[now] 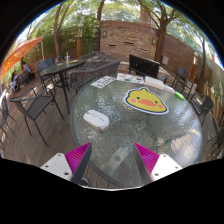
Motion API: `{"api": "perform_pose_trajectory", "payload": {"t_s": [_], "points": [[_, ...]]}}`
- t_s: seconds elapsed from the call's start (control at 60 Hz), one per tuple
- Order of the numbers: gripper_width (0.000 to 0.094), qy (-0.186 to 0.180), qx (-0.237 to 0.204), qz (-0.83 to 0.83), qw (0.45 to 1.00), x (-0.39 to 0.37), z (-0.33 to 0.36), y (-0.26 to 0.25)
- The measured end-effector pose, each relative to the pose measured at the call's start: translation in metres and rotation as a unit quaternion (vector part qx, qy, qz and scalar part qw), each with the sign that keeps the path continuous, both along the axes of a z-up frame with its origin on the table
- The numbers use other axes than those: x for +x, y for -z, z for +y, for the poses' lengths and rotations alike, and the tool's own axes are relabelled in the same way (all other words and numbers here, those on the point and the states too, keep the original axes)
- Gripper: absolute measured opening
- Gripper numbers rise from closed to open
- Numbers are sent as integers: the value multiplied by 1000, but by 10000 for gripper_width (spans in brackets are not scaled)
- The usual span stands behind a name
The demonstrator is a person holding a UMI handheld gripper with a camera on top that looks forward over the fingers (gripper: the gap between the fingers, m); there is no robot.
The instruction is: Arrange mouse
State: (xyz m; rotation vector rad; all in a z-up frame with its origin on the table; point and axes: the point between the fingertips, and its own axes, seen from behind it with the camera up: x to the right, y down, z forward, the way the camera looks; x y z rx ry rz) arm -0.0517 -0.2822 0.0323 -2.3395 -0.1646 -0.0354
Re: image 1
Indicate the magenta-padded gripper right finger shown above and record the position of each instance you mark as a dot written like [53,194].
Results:
[148,159]

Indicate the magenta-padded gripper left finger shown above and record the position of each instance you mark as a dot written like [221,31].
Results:
[78,158]

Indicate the white computer mouse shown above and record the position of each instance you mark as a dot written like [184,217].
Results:
[96,120]

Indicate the yellow duck mouse pad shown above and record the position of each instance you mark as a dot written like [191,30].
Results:
[146,101]

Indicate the grey metal mesh chair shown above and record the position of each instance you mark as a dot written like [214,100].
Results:
[35,106]

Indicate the green highlighter pen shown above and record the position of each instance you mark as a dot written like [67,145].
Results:
[179,95]

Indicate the small closed book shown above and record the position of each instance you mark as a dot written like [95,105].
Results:
[169,89]

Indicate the black metal round chair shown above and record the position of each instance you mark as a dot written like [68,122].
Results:
[204,104]

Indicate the white license plate sign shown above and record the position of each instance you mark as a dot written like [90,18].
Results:
[102,82]

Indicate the dark slatted patio chair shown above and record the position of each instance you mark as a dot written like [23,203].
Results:
[182,73]
[190,88]

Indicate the colourful sticker sheet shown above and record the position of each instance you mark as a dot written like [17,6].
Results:
[130,78]

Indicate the grey wicker chair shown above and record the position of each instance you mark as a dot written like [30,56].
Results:
[95,56]
[93,74]

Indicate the dark patio table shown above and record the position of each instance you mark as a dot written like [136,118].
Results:
[61,67]

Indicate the person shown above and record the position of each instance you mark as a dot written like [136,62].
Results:
[26,68]
[14,81]

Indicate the clear drink cup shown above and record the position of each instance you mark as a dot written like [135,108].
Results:
[67,58]

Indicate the blue-grey patio chair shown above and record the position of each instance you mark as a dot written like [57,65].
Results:
[45,63]

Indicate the tree trunk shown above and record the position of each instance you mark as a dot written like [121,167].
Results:
[57,33]
[161,43]
[99,13]

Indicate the orange patio umbrella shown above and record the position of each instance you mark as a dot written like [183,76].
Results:
[18,53]

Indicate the grey wall utility box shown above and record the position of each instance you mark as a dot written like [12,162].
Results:
[165,60]

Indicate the wooden lamp post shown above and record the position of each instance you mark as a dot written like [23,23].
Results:
[79,41]
[194,66]

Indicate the wall lantern lamp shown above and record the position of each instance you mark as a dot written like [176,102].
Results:
[154,41]
[104,33]

